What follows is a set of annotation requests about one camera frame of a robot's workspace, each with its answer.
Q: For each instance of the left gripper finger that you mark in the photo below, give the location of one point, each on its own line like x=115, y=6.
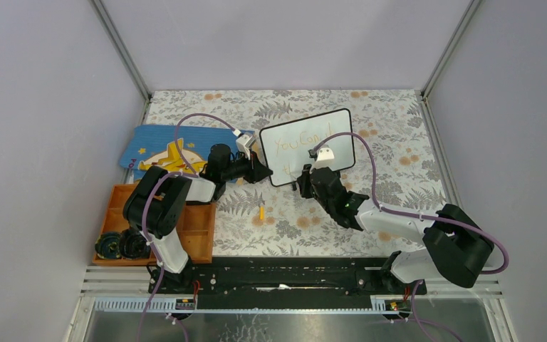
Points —
x=260, y=173
x=252, y=162

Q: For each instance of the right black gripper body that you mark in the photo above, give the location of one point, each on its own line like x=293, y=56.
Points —
x=328, y=207

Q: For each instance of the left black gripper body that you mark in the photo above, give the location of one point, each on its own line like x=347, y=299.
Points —
x=244, y=169

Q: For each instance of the black framed whiteboard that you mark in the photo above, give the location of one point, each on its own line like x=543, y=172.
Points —
x=286, y=146

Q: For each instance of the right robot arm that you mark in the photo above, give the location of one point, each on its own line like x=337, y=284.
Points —
x=454, y=248

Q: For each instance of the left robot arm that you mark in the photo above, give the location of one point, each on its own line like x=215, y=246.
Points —
x=156, y=205

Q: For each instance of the wooden compartment tray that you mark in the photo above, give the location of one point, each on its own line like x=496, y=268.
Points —
x=195, y=229

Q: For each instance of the blue pikachu cloth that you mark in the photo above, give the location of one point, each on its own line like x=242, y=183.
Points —
x=183, y=149

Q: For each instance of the dark round object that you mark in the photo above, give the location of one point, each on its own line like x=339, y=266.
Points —
x=107, y=246
x=132, y=245

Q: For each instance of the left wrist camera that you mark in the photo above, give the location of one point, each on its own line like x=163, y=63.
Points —
x=244, y=142

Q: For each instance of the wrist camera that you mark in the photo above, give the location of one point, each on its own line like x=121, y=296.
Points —
x=323, y=157
x=244, y=142

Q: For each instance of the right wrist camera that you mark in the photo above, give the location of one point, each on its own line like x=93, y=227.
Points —
x=323, y=157

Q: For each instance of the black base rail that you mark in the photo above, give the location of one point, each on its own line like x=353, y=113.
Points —
x=235, y=283

